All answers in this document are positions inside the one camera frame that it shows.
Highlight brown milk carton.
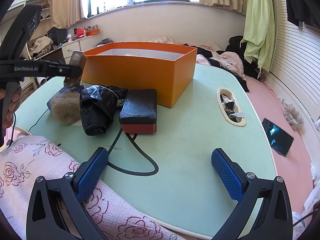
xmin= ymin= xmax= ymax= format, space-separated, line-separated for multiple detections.
xmin=63 ymin=50 xmax=86 ymax=88

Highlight beige furry pom-pom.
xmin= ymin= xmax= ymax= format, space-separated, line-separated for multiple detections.
xmin=50 ymin=103 xmax=81 ymax=126

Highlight left hand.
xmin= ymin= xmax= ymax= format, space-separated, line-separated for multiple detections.
xmin=2 ymin=86 xmax=23 ymax=129

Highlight pink rose quilt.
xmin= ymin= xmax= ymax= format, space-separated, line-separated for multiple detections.
xmin=1 ymin=135 xmax=179 ymax=239

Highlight beige curtain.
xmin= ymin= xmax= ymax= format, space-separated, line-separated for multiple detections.
xmin=49 ymin=0 xmax=84 ymax=29

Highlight black smartphone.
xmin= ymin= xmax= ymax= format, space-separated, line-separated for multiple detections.
xmin=262 ymin=118 xmax=294 ymax=157

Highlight white drawer cabinet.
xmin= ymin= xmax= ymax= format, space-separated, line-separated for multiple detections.
xmin=62 ymin=34 xmax=101 ymax=64

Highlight wrappers in table slot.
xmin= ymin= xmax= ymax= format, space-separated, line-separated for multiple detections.
xmin=217 ymin=88 xmax=246 ymax=127

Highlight black and red box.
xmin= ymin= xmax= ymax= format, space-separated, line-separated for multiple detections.
xmin=119 ymin=89 xmax=157 ymax=134

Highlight pink clothes pile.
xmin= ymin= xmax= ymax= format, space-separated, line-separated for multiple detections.
xmin=196 ymin=51 xmax=246 ymax=80

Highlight orange cardboard box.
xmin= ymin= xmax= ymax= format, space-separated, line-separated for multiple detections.
xmin=81 ymin=42 xmax=197 ymax=108

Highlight green hanging garment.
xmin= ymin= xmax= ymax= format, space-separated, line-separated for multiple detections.
xmin=242 ymin=0 xmax=276 ymax=72

